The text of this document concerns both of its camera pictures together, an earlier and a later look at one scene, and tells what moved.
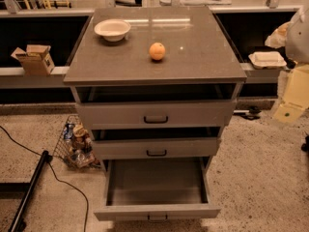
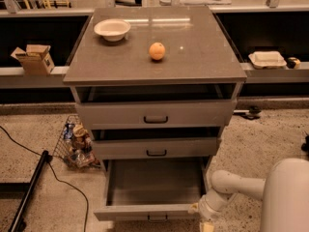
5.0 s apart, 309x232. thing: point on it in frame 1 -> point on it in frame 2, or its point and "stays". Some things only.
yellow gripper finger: [288, 112] -> [195, 207]
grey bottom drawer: [157, 188] stays
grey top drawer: [156, 106] stays
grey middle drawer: [156, 143] stays
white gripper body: [298, 40] -> [206, 209]
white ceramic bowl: [113, 30] stays
